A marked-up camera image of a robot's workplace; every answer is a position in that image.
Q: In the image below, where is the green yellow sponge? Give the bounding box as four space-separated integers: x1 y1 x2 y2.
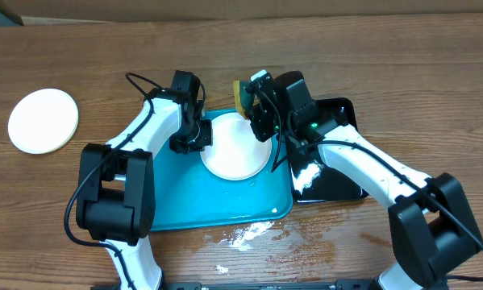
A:
233 81 254 119

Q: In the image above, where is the white plate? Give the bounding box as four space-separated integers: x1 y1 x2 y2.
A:
7 88 79 155
200 112 273 181

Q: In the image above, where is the yellow green rimmed plate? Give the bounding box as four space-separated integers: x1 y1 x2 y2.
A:
44 113 79 154

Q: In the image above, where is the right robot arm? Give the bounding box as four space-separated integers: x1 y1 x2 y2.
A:
234 70 483 289

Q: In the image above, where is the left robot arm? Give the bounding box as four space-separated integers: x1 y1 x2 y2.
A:
64 89 212 289

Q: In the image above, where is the teal plastic tray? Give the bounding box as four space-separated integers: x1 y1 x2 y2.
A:
151 143 293 231

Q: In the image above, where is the black rectangular tray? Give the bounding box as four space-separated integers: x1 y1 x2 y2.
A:
287 96 369 205

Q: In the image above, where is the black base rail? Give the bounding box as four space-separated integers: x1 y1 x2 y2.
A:
90 277 383 290

